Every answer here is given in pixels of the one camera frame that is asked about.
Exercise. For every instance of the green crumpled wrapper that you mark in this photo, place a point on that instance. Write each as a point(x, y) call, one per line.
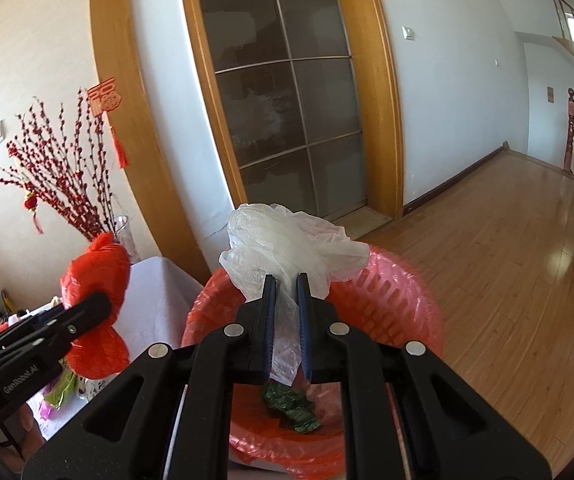
point(292, 407)

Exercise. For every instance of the white door-side light switch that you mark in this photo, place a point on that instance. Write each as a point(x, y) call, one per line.
point(408, 33)

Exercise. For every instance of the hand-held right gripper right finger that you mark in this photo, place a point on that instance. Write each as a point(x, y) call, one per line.
point(303, 320)

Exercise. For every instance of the green and white wrapper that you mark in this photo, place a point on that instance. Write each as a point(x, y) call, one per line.
point(62, 387)

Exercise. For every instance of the white plastic bag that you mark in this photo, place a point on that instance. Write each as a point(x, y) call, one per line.
point(277, 240)

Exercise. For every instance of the brown wall plate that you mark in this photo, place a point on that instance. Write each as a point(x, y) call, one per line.
point(550, 95)

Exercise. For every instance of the pink wrapper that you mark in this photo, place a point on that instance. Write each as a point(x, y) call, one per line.
point(46, 412)

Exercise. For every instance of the frosted glass panel door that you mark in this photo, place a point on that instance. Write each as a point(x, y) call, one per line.
point(287, 110)

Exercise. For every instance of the yellow slim stick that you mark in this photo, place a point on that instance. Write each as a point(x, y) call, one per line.
point(6, 301)

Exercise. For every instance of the clear glass vase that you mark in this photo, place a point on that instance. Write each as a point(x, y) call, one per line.
point(123, 232)

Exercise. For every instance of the red hanging knot ornament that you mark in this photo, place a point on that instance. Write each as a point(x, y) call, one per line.
point(104, 97)

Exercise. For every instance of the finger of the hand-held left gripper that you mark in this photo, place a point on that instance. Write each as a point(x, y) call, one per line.
point(89, 310)

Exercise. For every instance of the red plastic bag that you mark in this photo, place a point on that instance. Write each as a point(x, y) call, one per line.
point(97, 270)

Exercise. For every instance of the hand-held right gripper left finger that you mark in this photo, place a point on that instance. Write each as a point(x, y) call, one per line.
point(269, 310)

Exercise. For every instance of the wooden wall trim post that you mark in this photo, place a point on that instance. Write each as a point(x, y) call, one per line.
point(117, 35)

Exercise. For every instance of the small red lantern ornament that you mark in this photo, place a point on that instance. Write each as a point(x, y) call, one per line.
point(31, 203)

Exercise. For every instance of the wooden door frame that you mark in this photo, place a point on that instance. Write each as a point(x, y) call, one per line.
point(377, 85)

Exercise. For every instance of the white cloth covered table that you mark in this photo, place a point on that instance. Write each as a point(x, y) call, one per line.
point(157, 290)

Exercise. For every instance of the red lined waste basket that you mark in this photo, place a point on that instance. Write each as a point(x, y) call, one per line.
point(392, 300)

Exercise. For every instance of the red blossom branches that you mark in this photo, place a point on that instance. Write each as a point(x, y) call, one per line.
point(62, 170)

